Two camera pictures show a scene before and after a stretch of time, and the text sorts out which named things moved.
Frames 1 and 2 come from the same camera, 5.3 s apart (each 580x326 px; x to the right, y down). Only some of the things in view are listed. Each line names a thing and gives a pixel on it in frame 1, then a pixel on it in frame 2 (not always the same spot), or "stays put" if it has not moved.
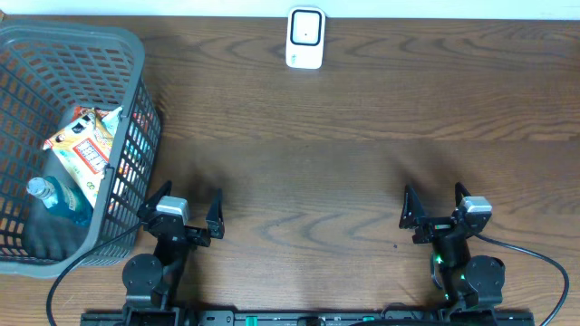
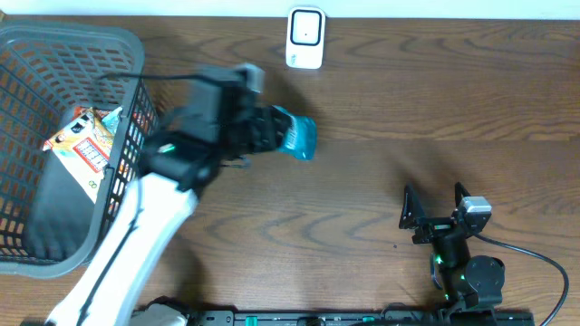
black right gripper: x=436 y=226 stays put
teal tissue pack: x=111 y=119 stays put
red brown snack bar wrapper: x=80 y=111 stays put
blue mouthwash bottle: x=62 y=198 -> x=302 y=137
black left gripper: x=214 y=220 -> x=265 y=128
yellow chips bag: x=83 y=149 stays put
